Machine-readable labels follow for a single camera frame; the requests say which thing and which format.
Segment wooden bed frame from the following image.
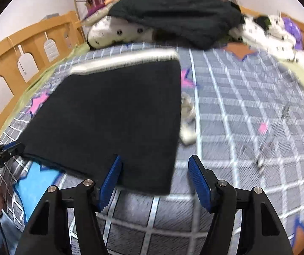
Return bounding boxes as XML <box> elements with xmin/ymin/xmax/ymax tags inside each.
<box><xmin>0</xmin><ymin>7</ymin><xmax>304</xmax><ymax>136</ymax></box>

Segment purple cloth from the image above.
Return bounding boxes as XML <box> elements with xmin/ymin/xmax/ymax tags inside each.
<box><xmin>281</xmin><ymin>17</ymin><xmax>304</xmax><ymax>50</ymax></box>

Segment black coat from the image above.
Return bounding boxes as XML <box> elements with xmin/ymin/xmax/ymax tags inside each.
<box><xmin>107</xmin><ymin>0</ymin><xmax>245</xmax><ymax>50</ymax></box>

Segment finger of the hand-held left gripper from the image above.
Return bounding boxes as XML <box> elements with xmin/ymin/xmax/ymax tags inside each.
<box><xmin>0</xmin><ymin>142</ymin><xmax>26</xmax><ymax>162</ymax></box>

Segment colourful patterned pillow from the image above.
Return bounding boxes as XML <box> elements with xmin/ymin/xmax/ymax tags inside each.
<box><xmin>81</xmin><ymin>0</ymin><xmax>126</xmax><ymax>27</ymax></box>

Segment grey crumpled cloth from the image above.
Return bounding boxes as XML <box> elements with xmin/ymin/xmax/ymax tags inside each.
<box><xmin>179</xmin><ymin>92</ymin><xmax>197</xmax><ymax>146</ymax></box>

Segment grey checked bedsheet with stars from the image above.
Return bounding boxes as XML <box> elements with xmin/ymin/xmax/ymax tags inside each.
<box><xmin>0</xmin><ymin>42</ymin><xmax>304</xmax><ymax>255</ymax></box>

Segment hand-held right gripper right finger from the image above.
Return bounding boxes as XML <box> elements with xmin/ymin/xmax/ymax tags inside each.
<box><xmin>188</xmin><ymin>154</ymin><xmax>293</xmax><ymax>255</ymax></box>

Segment person's blue jeans leg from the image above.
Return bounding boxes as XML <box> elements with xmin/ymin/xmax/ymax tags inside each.
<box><xmin>0</xmin><ymin>212</ymin><xmax>22</xmax><ymax>255</ymax></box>

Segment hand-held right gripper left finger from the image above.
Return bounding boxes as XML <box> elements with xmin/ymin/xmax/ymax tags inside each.
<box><xmin>15</xmin><ymin>154</ymin><xmax>123</xmax><ymax>255</ymax></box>

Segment white quilt with black flowers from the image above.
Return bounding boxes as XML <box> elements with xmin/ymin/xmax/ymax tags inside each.
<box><xmin>85</xmin><ymin>0</ymin><xmax>304</xmax><ymax>77</ymax></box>

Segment black pants with white waistband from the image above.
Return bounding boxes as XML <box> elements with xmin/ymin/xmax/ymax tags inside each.
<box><xmin>18</xmin><ymin>48</ymin><xmax>183</xmax><ymax>196</ymax></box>

